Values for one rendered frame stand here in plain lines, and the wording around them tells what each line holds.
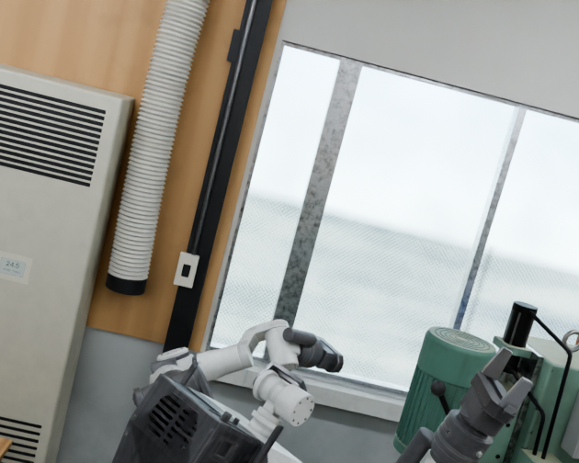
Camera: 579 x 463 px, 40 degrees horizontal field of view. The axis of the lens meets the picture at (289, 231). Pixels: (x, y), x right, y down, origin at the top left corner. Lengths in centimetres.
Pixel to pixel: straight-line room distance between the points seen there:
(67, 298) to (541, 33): 205
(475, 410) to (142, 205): 186
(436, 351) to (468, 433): 52
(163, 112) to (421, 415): 155
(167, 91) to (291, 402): 169
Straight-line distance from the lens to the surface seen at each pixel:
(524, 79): 330
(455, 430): 144
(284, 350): 196
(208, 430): 138
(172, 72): 298
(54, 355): 311
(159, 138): 299
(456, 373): 193
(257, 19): 307
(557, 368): 200
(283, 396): 154
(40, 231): 300
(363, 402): 337
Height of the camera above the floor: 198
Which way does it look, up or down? 10 degrees down
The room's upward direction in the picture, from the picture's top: 15 degrees clockwise
